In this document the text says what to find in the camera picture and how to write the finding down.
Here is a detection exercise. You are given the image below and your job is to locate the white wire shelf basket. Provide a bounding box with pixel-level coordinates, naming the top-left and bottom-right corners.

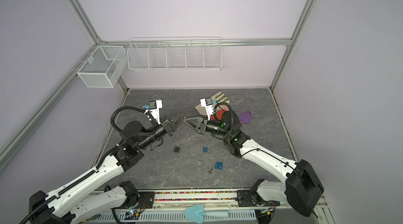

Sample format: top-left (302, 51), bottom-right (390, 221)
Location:
top-left (127, 37), bottom-right (222, 71)

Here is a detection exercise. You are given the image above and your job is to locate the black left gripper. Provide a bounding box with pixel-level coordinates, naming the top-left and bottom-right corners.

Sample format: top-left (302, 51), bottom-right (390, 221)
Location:
top-left (137, 111), bottom-right (185, 150)

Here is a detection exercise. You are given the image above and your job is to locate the teal trowel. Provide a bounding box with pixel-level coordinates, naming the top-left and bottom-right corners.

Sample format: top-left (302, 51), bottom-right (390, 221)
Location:
top-left (184, 204), bottom-right (229, 224)

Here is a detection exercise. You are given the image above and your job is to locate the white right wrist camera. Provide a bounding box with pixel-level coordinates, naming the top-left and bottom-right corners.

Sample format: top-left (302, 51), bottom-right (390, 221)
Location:
top-left (200, 98), bottom-right (217, 120)

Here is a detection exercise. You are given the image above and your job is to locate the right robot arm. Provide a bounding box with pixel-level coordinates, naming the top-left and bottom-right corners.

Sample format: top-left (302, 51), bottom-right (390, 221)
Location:
top-left (183, 104), bottom-right (324, 217)

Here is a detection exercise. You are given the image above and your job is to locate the black padlock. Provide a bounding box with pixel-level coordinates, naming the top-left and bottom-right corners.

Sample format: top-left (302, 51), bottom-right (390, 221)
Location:
top-left (173, 144), bottom-right (181, 153)

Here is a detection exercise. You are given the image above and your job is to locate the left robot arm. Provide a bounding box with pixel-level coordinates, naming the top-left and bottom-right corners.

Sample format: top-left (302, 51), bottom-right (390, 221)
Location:
top-left (21, 105), bottom-right (185, 224)

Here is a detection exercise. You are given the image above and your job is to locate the large blue padlock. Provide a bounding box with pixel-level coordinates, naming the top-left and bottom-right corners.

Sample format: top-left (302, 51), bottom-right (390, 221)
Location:
top-left (215, 158), bottom-right (223, 170)

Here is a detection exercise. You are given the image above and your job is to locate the purple trowel pink handle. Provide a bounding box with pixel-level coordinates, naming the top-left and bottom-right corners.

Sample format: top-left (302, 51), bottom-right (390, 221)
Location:
top-left (239, 111), bottom-right (252, 124)

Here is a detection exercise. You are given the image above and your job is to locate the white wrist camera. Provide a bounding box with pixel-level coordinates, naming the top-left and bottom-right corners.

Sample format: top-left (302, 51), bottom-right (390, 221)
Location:
top-left (200, 98), bottom-right (217, 120)
top-left (143, 100), bottom-right (163, 124)

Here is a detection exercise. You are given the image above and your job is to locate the cream work glove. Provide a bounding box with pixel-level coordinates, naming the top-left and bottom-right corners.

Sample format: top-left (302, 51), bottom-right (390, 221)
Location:
top-left (195, 92), bottom-right (230, 115)

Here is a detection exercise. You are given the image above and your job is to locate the red rubber glove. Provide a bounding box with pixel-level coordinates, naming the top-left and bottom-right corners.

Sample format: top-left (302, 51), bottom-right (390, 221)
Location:
top-left (211, 105), bottom-right (229, 120)

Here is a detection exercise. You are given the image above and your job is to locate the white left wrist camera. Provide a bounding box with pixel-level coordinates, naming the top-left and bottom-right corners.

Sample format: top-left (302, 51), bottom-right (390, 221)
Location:
top-left (143, 100), bottom-right (163, 124)

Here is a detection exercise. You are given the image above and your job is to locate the white mesh box basket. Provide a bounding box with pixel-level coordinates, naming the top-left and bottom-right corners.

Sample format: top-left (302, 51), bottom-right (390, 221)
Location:
top-left (77, 45), bottom-right (128, 88)

